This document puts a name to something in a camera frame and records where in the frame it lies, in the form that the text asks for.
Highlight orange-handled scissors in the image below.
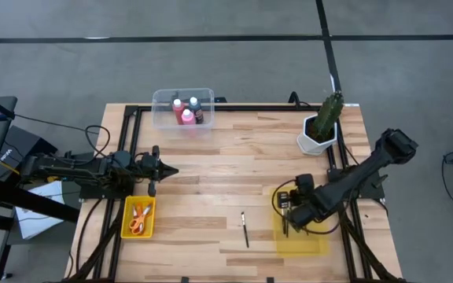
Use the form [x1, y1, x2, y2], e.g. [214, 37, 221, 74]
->
[128, 202, 153, 237]

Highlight black box white lettering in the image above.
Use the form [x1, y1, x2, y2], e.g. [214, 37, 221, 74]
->
[0, 124, 58, 182]

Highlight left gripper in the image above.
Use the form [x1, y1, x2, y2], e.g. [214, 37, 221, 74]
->
[138, 145, 179, 197]

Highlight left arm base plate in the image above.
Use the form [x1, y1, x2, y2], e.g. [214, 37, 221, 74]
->
[79, 183, 136, 200]

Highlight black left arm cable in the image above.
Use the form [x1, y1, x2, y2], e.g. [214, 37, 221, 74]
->
[83, 124, 112, 160]

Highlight red paint bottle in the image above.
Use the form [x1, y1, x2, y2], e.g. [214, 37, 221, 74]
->
[171, 97, 186, 126]

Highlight yellow cable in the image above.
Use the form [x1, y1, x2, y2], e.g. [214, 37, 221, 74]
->
[0, 160, 26, 178]

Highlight black aluminium table frame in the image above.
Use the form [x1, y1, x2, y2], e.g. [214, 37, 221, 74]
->
[64, 102, 407, 283]

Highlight yellow plastic basket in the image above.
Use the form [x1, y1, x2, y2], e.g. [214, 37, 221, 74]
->
[120, 195, 157, 240]

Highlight white paper sheet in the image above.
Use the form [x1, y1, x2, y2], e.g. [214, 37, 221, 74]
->
[13, 180, 67, 241]

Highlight black looped cable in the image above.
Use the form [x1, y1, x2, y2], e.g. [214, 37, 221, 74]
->
[288, 90, 324, 110]

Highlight yellow translucent tray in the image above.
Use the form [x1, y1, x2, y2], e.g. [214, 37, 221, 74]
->
[271, 187, 330, 257]

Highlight clear plastic bin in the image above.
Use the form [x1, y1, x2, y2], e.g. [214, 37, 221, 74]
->
[150, 87, 215, 130]

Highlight black stand beam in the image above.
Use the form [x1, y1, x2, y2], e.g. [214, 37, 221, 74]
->
[0, 176, 81, 224]

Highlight pink paint bottle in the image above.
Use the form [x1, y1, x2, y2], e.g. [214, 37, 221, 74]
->
[180, 108, 197, 126]

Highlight red-handled scissors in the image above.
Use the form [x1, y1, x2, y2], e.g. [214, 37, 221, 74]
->
[131, 202, 145, 237]

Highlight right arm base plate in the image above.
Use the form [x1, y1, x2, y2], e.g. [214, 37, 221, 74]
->
[326, 167, 385, 200]

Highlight dark teal paint bottle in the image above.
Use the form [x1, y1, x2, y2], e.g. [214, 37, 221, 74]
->
[188, 96, 204, 125]

